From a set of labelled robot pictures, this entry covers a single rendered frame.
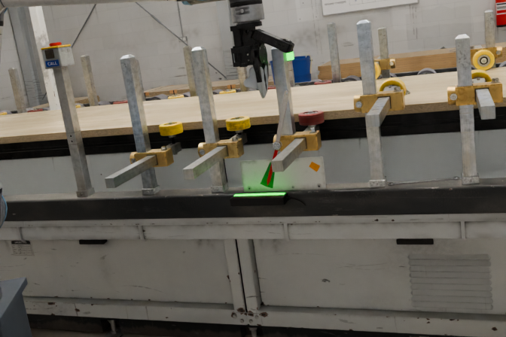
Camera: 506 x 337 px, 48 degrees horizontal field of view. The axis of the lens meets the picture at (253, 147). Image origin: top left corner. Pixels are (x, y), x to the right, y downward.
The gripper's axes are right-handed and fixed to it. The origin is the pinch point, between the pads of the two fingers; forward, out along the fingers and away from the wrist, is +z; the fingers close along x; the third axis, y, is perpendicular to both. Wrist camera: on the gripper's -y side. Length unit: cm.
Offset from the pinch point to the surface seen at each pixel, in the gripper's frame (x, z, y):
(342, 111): -25.5, 11.4, -16.4
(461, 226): -8, 44, -50
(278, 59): -6.1, -8.5, -3.2
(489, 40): -115, 1, -66
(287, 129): -6.1, 12.2, -3.3
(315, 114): -18.3, 10.4, -9.5
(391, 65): -114, 7, -24
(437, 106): -26, 12, -45
